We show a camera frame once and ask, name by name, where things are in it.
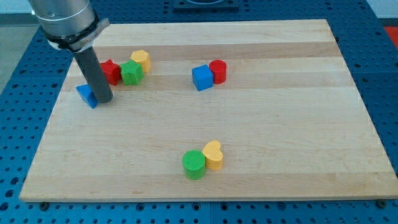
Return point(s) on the yellow heart block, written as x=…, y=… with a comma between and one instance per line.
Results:
x=213, y=155

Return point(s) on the red star block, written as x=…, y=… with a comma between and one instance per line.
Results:
x=111, y=71

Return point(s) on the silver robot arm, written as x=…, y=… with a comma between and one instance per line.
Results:
x=68, y=24

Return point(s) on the red cylinder block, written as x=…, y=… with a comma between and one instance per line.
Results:
x=219, y=70

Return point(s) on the wooden board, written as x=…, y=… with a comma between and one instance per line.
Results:
x=289, y=117

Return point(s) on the green cylinder block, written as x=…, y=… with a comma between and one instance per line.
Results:
x=194, y=164

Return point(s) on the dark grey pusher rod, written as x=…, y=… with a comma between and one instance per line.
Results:
x=93, y=74

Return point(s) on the yellow hexagon block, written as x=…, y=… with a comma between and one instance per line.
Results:
x=143, y=58

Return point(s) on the green star block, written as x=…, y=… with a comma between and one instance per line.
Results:
x=131, y=72

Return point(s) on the blue cube block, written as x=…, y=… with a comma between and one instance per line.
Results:
x=202, y=77

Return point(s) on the blue triangle block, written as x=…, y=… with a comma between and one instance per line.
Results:
x=87, y=95

